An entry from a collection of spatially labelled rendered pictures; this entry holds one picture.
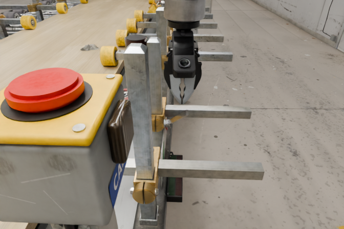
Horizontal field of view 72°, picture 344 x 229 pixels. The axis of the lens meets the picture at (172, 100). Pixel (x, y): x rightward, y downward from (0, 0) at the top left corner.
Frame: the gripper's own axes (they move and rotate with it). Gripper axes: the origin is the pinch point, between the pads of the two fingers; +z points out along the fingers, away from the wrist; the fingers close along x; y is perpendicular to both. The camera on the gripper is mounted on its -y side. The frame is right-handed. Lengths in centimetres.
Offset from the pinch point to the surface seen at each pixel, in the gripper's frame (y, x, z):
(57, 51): 54, 59, 7
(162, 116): 7.4, 5.8, 10.3
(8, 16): 164, 156, 14
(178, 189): -6.2, 0.5, 26.8
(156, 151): -7.8, 6.2, 10.3
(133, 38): 9.3, 13.0, -13.5
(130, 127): -40.5, 3.5, -22.6
